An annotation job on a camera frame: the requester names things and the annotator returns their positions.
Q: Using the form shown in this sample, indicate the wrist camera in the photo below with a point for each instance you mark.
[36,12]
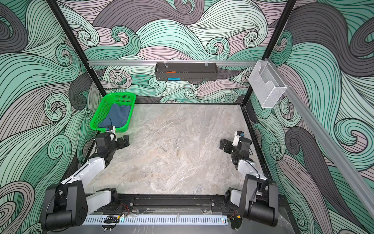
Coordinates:
[237,136]
[110,129]

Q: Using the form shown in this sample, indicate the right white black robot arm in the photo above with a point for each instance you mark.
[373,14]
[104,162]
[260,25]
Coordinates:
[258,199]

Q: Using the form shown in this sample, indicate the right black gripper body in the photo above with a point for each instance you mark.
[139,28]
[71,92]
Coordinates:
[231,148]

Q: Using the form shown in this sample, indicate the green plastic basket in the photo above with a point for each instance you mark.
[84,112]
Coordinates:
[105,106]

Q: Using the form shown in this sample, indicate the clear acrylic wall holder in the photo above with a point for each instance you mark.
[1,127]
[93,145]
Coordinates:
[267,83]

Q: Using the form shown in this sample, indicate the white slotted cable duct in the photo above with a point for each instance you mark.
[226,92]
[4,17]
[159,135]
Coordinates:
[178,219]

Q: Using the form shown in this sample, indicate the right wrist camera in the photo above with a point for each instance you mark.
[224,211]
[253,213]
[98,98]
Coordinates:
[237,136]

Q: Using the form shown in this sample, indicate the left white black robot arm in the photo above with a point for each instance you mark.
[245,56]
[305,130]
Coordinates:
[66,204]

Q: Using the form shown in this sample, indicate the aluminium right rail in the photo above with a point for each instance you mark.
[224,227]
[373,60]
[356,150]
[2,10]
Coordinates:
[356,181]

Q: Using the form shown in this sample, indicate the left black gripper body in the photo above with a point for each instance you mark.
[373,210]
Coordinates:
[119,143]

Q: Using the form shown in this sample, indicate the black wall tray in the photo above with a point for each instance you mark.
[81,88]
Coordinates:
[186,71]

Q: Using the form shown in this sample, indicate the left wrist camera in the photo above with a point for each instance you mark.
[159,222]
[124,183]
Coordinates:
[110,129]

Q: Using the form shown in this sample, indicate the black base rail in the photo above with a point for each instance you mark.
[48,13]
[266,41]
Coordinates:
[141,203]

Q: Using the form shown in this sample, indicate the blue t-shirt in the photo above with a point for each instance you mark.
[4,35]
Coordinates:
[117,116]

